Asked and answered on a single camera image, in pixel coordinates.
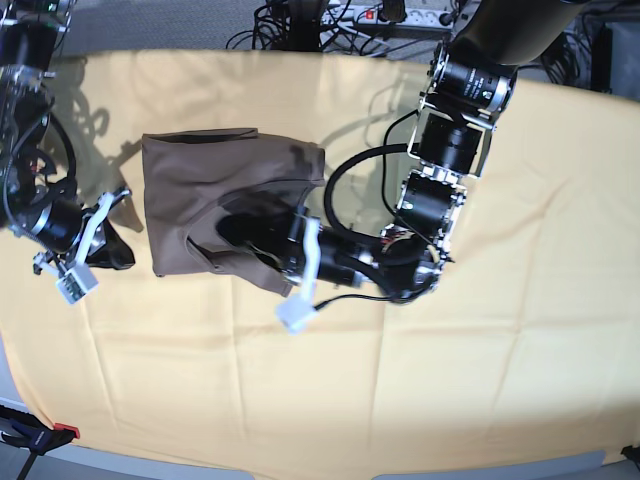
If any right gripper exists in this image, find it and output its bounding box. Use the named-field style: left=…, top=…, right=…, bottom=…
left=29, top=200, right=135, bottom=270

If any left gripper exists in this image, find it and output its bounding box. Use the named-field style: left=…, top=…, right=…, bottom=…
left=216, top=209, right=380, bottom=288

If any brown T-shirt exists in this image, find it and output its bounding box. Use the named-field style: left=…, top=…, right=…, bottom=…
left=142, top=128, right=325, bottom=297

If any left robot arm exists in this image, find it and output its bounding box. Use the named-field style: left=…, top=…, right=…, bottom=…
left=216, top=1, right=583, bottom=305

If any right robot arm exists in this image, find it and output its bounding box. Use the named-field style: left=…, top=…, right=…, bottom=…
left=1, top=1, right=135, bottom=274

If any white power strip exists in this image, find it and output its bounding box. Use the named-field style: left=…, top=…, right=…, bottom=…
left=319, top=5, right=456, bottom=31

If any yellow tablecloth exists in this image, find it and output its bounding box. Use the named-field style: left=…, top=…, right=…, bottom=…
left=1, top=51, right=639, bottom=479

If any black clamp at right corner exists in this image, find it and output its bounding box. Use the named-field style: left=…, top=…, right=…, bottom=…
left=620, top=445, right=640, bottom=466

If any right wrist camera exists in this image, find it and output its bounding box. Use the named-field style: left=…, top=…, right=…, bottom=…
left=55, top=264, right=98, bottom=305

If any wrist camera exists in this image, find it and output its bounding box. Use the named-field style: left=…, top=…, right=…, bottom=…
left=55, top=264, right=98, bottom=305
left=276, top=294, right=318, bottom=334

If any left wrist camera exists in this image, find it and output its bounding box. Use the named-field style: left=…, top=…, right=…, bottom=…
left=276, top=294, right=318, bottom=334

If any black stand post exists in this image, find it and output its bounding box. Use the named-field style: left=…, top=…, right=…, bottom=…
left=284, top=0, right=325, bottom=53

